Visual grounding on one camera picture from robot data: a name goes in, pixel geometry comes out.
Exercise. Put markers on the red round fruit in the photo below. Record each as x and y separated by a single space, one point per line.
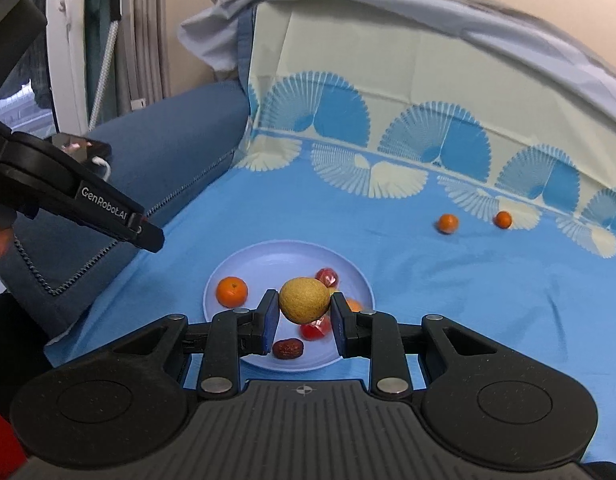
315 330

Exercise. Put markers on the dark red date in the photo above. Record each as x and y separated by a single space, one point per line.
288 348

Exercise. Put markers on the red cloth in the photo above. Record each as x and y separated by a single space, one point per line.
3 445

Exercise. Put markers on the white window frame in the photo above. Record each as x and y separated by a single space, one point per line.
63 60

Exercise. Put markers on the blue fan-print bed sheet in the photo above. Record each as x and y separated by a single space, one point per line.
437 285

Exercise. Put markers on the grey curtain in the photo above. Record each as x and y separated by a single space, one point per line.
143 35

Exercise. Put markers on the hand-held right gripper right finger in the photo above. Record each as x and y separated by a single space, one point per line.
338 325

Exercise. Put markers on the lilac round plate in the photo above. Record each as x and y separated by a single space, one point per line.
283 265

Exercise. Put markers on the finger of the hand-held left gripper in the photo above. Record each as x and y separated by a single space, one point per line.
150 237

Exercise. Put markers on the blue upholstered bed frame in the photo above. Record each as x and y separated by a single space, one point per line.
163 135

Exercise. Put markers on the yellow longan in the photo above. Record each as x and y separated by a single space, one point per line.
304 300

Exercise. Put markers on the large orange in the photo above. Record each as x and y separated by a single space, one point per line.
232 292

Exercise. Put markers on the black phone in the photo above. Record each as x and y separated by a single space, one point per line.
83 147

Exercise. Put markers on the grey-blue quilt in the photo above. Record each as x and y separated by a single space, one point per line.
213 40

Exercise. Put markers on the shiny red fruit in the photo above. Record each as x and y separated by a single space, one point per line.
328 276

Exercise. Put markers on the small orange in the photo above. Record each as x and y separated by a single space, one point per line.
447 223
502 219
354 305

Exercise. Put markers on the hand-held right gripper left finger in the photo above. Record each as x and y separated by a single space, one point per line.
270 320

